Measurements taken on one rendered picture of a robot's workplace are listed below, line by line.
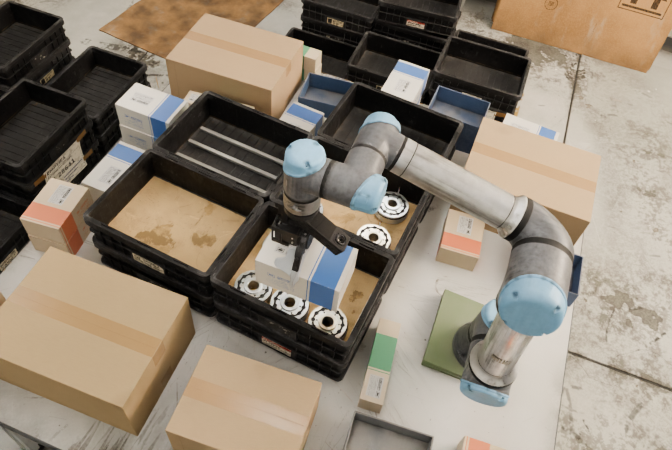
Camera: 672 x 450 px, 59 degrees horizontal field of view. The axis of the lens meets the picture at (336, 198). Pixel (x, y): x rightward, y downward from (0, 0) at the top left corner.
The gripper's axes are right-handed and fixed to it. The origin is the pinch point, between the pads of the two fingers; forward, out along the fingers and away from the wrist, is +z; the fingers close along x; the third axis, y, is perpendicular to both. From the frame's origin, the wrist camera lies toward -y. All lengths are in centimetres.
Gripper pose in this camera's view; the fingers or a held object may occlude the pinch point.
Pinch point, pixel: (307, 261)
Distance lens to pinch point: 135.8
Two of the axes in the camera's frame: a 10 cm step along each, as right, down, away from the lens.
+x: -3.5, 7.1, -6.1
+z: -0.8, 6.3, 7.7
